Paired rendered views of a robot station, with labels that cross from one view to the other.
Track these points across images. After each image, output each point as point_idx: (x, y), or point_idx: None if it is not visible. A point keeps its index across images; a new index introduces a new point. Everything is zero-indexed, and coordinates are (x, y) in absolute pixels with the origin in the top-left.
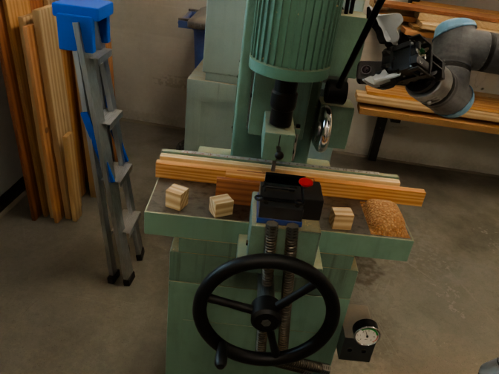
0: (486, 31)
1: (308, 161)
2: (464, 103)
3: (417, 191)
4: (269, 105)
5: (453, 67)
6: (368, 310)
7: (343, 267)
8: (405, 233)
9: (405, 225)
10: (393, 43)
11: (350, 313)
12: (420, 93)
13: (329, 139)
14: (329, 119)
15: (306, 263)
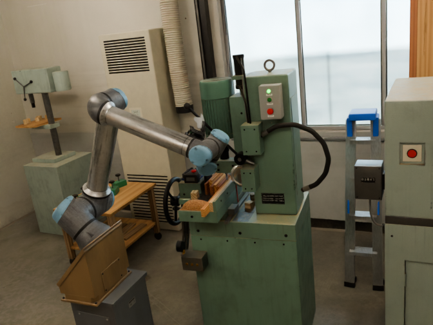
0: (209, 137)
1: (292, 218)
2: (196, 166)
3: (203, 207)
4: None
5: None
6: (198, 258)
7: None
8: (182, 208)
9: (184, 206)
10: (200, 129)
11: (198, 253)
12: None
13: (230, 176)
14: (232, 167)
15: (168, 183)
